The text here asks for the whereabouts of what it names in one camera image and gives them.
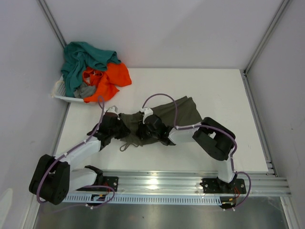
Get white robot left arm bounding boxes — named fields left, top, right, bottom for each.
left=29, top=112, right=130, bottom=205

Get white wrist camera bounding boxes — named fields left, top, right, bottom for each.
left=140, top=107, right=153, bottom=124
left=105, top=105, right=118, bottom=117

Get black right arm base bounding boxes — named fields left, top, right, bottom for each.
left=200, top=178, right=247, bottom=194

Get aluminium mounting rail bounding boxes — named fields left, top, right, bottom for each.
left=32, top=169, right=293, bottom=197

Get white plastic laundry basket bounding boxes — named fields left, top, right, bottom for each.
left=51, top=75, right=84, bottom=103

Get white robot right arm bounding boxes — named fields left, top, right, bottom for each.
left=136, top=114, right=237, bottom=193

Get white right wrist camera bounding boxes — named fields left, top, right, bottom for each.
left=140, top=107, right=153, bottom=124

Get white slotted cable duct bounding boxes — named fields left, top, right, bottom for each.
left=63, top=193, right=225, bottom=206

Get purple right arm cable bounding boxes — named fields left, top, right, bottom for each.
left=142, top=93, right=252, bottom=212

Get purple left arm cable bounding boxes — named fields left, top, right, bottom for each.
left=35, top=95, right=115, bottom=213

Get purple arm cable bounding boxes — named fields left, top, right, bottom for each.
left=142, top=93, right=252, bottom=212
left=35, top=95, right=115, bottom=213

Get olive green shorts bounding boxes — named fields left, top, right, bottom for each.
left=120, top=96, right=202, bottom=152

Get teal shorts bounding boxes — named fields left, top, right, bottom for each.
left=61, top=42, right=121, bottom=97

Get grey shorts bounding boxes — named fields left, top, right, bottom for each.
left=73, top=83, right=96, bottom=99

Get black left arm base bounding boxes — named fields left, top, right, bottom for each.
left=77, top=176, right=119, bottom=192

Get orange shorts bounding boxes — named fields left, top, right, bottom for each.
left=82, top=63, right=132, bottom=103

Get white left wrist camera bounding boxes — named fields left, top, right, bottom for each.
left=105, top=105, right=118, bottom=117

